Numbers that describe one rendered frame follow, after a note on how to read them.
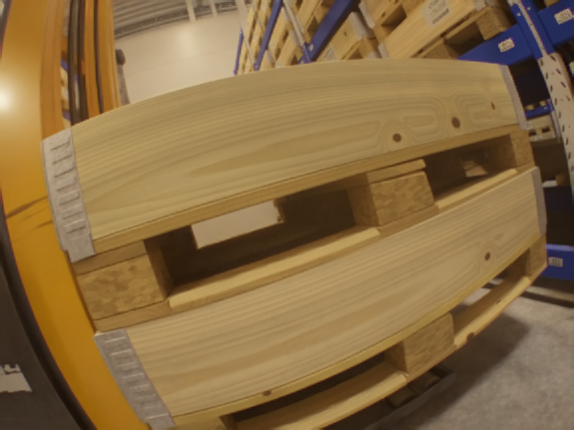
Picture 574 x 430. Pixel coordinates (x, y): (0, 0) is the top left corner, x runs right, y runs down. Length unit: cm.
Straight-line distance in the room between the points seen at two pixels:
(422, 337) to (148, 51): 782
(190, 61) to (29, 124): 694
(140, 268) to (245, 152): 24
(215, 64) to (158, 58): 150
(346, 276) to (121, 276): 37
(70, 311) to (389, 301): 61
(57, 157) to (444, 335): 83
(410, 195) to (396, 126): 13
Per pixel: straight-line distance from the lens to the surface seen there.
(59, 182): 50
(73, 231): 49
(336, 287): 48
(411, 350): 63
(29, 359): 65
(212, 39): 783
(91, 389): 67
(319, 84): 51
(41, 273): 61
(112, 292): 47
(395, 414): 96
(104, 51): 147
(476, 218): 70
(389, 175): 52
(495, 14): 135
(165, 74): 740
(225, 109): 46
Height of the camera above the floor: 78
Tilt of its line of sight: 4 degrees down
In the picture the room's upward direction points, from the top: 17 degrees counter-clockwise
